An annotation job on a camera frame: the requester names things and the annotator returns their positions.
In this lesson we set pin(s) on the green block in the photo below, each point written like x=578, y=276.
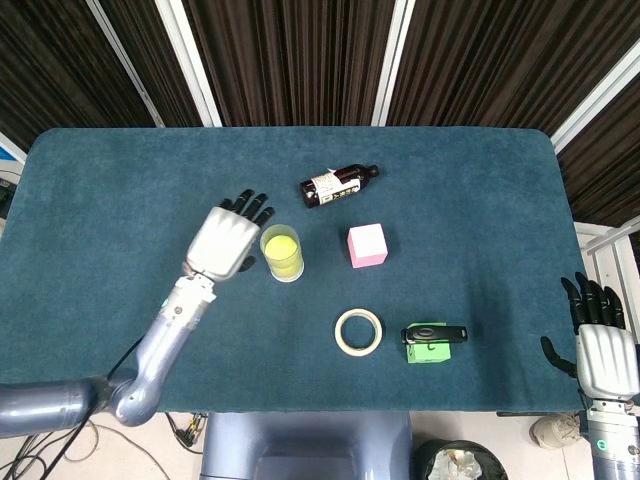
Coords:
x=429, y=353

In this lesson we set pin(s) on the dark teal table cloth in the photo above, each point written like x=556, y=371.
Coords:
x=450, y=225

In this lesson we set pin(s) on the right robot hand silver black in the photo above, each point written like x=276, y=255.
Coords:
x=605, y=362

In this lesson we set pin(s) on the blue and white box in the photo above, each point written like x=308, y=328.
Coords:
x=9, y=152

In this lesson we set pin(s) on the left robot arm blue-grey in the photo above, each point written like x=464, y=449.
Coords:
x=150, y=350

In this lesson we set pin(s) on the white metal rack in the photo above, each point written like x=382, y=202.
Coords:
x=607, y=250

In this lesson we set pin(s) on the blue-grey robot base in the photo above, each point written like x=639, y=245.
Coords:
x=307, y=445

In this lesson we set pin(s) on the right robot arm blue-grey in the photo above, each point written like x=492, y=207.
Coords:
x=615, y=440

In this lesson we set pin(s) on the black stapler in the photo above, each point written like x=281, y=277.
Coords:
x=434, y=334

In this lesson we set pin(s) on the white frame post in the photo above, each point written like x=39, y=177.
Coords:
x=393, y=60
x=125, y=60
x=187, y=60
x=595, y=100

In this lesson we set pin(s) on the beige shoe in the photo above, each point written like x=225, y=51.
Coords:
x=552, y=431

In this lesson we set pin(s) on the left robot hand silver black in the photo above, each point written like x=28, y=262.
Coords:
x=222, y=245

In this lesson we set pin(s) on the dark brown curtain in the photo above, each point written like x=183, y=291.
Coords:
x=300, y=60

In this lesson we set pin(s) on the black trash bin with paper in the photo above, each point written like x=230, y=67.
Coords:
x=457, y=461

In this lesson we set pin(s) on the pink cube block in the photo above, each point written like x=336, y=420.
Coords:
x=368, y=246

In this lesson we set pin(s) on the beige masking tape roll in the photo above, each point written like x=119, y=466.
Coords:
x=343, y=345

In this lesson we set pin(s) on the brown bottle with label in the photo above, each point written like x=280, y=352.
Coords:
x=337, y=185

